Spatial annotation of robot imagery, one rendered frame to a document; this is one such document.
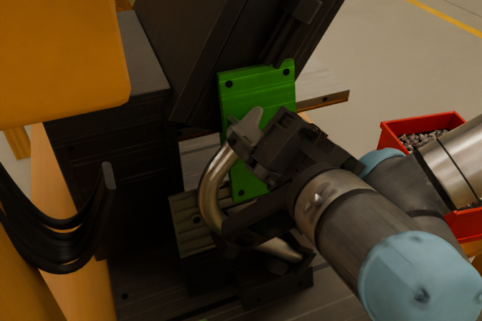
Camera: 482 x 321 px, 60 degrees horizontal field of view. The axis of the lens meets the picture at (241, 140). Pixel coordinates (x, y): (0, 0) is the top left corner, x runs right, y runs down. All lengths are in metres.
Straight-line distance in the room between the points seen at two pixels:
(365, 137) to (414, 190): 2.09
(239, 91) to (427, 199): 0.28
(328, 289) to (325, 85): 0.37
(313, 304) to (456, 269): 0.48
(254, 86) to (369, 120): 2.14
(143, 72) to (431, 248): 0.47
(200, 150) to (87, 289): 0.40
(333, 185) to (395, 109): 2.49
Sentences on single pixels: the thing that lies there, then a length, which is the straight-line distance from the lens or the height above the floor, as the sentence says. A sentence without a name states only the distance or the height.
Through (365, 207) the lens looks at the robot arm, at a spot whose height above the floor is 1.31.
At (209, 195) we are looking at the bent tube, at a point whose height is 1.13.
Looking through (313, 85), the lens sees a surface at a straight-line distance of 0.82.
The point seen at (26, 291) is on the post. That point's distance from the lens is 0.47.
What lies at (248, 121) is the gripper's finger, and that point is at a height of 1.24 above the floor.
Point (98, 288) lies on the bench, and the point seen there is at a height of 0.88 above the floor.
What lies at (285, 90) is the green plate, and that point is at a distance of 0.61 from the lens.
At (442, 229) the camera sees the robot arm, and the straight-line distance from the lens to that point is 0.45.
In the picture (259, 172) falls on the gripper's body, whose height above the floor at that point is 1.25.
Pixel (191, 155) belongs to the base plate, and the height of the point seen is 0.90.
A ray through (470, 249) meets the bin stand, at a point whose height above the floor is 0.80.
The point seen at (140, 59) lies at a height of 1.24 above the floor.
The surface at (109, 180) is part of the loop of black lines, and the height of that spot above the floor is 1.26.
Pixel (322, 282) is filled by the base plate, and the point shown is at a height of 0.90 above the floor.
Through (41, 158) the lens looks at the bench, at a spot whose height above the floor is 0.88.
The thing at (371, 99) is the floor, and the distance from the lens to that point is 2.89.
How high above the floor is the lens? 1.56
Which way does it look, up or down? 40 degrees down
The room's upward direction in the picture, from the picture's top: straight up
